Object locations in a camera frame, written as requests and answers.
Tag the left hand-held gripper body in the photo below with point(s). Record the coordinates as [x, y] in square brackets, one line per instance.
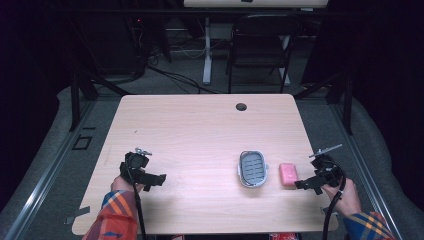
[134, 164]

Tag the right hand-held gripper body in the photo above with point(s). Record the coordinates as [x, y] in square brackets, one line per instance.
[328, 173]

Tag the person's left hand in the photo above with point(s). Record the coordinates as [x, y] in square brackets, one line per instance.
[121, 185]

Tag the person's right hand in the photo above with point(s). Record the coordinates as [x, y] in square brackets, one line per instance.
[348, 200]

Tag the pink soap bar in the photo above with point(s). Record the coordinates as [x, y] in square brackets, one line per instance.
[288, 174]

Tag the grey soap dish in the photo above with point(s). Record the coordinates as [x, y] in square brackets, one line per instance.
[253, 168]

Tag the red packet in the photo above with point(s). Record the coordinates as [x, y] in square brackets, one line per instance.
[283, 236]

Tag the grey tape strip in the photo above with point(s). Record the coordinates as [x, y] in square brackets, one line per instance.
[78, 214]

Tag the white desk leg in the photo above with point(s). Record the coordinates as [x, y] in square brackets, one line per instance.
[207, 53]
[286, 63]

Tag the black folding chair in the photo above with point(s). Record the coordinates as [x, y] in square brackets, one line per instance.
[258, 46]

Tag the aluminium floor rail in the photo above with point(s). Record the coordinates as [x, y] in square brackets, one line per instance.
[370, 180]
[36, 196]

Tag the black metal frame stand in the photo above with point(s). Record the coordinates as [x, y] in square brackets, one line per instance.
[340, 96]
[83, 96]

